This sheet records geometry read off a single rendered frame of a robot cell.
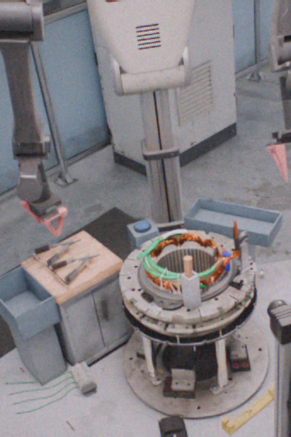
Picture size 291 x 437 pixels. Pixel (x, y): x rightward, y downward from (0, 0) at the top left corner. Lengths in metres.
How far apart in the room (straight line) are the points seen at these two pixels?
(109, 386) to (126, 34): 0.91
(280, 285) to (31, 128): 0.92
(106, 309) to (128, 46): 0.68
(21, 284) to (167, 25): 0.77
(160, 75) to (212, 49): 2.29
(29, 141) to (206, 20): 2.59
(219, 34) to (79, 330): 2.69
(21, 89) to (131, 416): 0.83
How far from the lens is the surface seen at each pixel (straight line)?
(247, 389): 1.56
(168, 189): 1.83
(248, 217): 1.71
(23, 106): 1.27
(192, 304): 1.32
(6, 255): 3.51
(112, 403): 1.59
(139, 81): 1.63
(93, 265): 1.54
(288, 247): 3.25
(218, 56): 3.97
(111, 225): 3.51
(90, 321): 1.60
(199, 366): 1.64
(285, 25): 1.20
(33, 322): 1.49
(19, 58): 1.16
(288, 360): 0.94
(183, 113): 3.83
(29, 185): 1.36
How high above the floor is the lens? 2.02
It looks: 35 degrees down
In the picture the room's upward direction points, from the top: 9 degrees counter-clockwise
